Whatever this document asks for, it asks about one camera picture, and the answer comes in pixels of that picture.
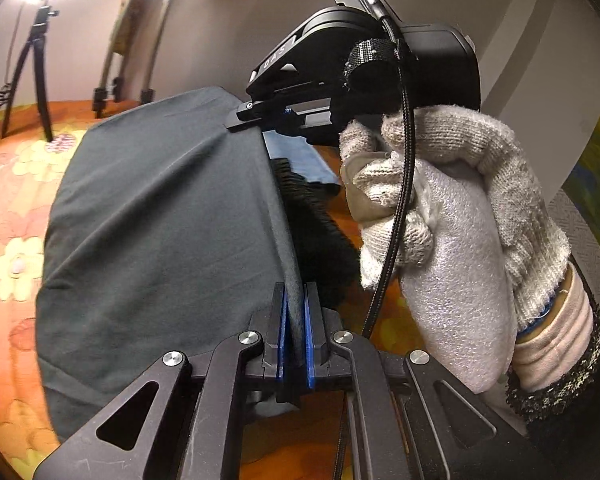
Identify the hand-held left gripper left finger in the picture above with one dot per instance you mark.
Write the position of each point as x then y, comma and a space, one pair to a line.
280, 350

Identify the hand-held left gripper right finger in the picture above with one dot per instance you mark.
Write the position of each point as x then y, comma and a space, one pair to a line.
308, 350

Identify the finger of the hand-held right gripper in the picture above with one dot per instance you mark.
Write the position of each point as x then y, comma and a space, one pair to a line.
300, 132
275, 108

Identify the dark grey pants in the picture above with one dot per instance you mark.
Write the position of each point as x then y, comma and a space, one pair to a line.
155, 235

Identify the person's right forearm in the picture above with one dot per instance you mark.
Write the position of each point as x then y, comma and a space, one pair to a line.
555, 345

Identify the person's right hand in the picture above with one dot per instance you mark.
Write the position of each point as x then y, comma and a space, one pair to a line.
470, 260

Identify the blue cloth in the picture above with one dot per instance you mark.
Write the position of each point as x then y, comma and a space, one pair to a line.
300, 157

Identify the black tripod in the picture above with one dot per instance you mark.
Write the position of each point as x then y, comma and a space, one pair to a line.
35, 60

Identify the orange floral blanket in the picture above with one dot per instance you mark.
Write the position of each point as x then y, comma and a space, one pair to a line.
15, 200

